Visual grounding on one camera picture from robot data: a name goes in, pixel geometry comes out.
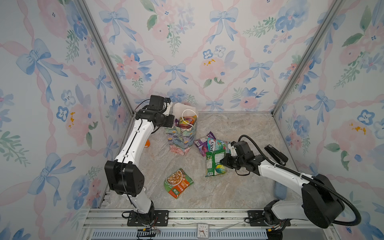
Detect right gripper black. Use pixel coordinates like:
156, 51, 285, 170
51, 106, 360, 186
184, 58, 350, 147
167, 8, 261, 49
219, 153, 246, 170

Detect floral paper gift bag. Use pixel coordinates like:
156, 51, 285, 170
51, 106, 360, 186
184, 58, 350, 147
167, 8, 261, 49
166, 103, 199, 156

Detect green Fox's spring tea packet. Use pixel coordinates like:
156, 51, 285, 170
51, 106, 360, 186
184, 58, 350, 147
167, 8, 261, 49
206, 150, 226, 177

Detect orange Fox's lemon candy packet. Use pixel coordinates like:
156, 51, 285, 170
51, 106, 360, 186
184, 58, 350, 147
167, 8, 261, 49
178, 115, 198, 129

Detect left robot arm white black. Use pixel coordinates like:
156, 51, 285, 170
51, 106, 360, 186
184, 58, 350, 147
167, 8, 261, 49
105, 104, 175, 226

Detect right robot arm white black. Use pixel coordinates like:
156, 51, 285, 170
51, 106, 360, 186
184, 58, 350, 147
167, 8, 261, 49
220, 141, 347, 236

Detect orange bottle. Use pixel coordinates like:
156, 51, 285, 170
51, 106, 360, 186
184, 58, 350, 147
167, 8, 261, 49
145, 140, 151, 148

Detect black stapler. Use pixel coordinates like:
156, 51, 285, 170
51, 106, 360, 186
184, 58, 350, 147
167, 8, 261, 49
264, 145, 289, 166

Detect purple candy packet rear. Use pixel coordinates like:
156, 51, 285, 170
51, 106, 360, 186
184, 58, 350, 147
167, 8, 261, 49
194, 132, 216, 157

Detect orange green noodle packet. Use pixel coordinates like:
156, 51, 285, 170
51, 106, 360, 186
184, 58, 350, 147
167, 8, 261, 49
164, 168, 194, 199

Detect small white clock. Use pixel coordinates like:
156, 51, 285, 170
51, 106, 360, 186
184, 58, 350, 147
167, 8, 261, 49
197, 223, 210, 240

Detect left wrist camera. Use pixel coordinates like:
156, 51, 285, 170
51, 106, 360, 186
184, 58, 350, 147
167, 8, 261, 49
147, 95, 173, 116

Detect black corrugated cable conduit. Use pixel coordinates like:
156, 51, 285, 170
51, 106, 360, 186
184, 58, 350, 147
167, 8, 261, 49
237, 134, 362, 227

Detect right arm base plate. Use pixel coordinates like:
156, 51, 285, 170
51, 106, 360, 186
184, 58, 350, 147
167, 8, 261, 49
247, 209, 291, 227

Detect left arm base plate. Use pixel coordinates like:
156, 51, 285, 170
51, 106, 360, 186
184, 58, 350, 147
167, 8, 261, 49
127, 210, 170, 227

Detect aluminium frame rail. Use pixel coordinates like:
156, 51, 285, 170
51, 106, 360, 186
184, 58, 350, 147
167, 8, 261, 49
78, 209, 340, 240

